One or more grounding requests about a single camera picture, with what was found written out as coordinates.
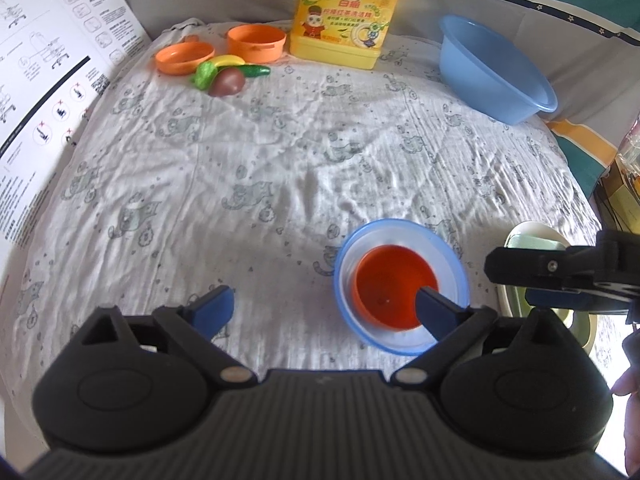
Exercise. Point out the yellow detergent pump bottle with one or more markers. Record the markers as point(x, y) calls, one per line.
point(345, 15)

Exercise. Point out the cream plate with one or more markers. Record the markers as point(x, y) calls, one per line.
point(535, 230)

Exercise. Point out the small orange bowl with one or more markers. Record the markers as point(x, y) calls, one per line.
point(390, 285)

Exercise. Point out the orange toy pan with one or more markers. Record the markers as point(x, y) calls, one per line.
point(182, 57)

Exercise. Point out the yellow toy banana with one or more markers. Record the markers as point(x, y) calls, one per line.
point(227, 60)

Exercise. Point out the person's right hand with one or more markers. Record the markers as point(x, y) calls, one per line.
point(629, 385)

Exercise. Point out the white printed blanket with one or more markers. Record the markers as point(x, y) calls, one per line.
point(225, 170)

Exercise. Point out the green toy cucumber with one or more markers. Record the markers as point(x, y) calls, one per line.
point(255, 71)

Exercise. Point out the white instruction sheet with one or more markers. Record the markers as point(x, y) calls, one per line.
point(45, 85)

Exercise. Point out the orange toy pot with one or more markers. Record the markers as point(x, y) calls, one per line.
point(255, 42)

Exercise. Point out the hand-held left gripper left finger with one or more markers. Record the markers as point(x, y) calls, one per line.
point(215, 310)

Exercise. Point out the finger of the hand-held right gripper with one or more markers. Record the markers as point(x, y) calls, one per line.
point(530, 265)
point(560, 297)

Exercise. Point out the small blue bowl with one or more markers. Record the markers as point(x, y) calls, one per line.
point(345, 305)

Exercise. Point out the green toy vegetable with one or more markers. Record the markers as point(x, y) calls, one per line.
point(204, 76)

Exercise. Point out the blue plastic basin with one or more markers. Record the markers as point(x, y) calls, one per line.
point(490, 75)

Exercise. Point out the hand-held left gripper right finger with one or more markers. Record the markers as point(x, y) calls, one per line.
point(435, 310)

